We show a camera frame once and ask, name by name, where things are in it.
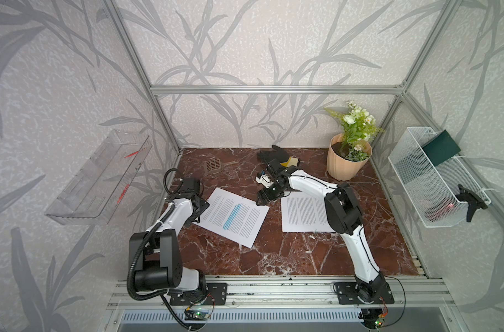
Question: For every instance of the right circuit board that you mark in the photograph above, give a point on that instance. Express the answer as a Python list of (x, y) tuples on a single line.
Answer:
[(372, 318)]

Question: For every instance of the clear acrylic wall shelf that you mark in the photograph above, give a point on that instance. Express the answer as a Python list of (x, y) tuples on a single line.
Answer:
[(97, 189)]

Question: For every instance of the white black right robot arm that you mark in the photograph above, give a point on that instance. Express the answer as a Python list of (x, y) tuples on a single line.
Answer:
[(343, 214)]

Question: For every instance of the red object in basket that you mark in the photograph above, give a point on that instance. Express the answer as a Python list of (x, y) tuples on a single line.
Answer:
[(441, 210)]

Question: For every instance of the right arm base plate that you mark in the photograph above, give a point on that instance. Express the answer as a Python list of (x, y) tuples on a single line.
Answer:
[(353, 293)]

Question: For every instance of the plain printed paper document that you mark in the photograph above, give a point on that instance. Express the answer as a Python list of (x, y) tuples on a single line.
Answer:
[(303, 213)]

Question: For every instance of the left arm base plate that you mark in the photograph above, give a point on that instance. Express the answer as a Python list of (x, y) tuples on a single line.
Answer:
[(212, 294)]

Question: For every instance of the black clamp on basket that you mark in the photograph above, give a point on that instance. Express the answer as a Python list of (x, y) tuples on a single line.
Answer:
[(474, 201)]

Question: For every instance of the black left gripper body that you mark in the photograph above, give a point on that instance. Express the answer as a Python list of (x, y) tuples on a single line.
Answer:
[(202, 205)]

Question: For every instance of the terracotta pot with plant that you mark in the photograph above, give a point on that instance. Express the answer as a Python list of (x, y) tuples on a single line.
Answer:
[(350, 151)]

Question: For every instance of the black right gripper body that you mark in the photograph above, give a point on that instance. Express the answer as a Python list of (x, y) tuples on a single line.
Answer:
[(270, 194)]

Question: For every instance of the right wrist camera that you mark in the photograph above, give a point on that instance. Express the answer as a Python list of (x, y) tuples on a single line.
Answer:
[(263, 179)]

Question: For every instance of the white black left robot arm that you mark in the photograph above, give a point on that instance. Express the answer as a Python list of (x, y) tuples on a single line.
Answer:
[(155, 263)]

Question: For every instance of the black yellow work glove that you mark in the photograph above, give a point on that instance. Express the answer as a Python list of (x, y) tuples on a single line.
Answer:
[(278, 154)]

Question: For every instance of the white wire mesh basket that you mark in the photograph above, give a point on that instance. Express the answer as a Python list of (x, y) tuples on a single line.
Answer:
[(427, 185)]

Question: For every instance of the circuit board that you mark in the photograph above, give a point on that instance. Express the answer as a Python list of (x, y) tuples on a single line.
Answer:
[(372, 318), (196, 314)]

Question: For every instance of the document with blue highlight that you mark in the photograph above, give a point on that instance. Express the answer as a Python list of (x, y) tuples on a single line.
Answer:
[(233, 217)]

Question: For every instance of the left circuit board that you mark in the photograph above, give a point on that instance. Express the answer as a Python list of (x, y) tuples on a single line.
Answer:
[(196, 314)]

